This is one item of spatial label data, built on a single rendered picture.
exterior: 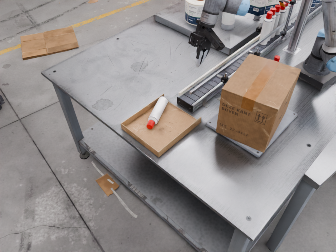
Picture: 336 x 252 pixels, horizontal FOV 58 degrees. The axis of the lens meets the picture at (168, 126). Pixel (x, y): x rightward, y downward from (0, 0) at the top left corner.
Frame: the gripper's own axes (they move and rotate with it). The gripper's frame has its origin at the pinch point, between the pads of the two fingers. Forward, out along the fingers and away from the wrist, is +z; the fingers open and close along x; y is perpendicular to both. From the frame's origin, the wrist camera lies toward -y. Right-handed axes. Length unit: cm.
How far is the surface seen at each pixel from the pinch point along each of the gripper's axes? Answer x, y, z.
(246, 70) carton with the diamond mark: -1.4, -23.3, -7.6
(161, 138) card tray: 23.3, -5.6, 31.8
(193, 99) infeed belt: -0.8, -1.7, 18.2
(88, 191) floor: 17, 50, 118
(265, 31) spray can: -60, -1, -14
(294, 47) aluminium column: -77, -16, -8
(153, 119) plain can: 21.8, 3.2, 26.5
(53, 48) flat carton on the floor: -62, 234, 88
